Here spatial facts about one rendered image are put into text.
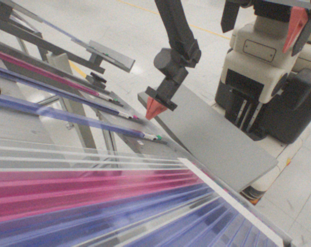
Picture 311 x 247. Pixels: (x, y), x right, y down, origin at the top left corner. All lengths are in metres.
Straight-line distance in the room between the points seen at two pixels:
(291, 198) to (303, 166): 0.30
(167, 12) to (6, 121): 0.44
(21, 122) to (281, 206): 1.40
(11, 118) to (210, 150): 0.62
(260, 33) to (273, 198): 0.98
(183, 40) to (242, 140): 0.43
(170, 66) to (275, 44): 0.42
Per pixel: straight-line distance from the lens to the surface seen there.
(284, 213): 1.46
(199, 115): 0.87
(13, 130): 0.25
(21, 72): 0.62
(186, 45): 0.62
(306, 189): 1.63
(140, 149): 0.40
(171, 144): 0.57
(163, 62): 0.57
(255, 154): 0.79
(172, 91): 0.63
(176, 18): 0.58
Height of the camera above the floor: 1.17
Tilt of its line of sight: 45 degrees down
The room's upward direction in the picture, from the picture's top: straight up
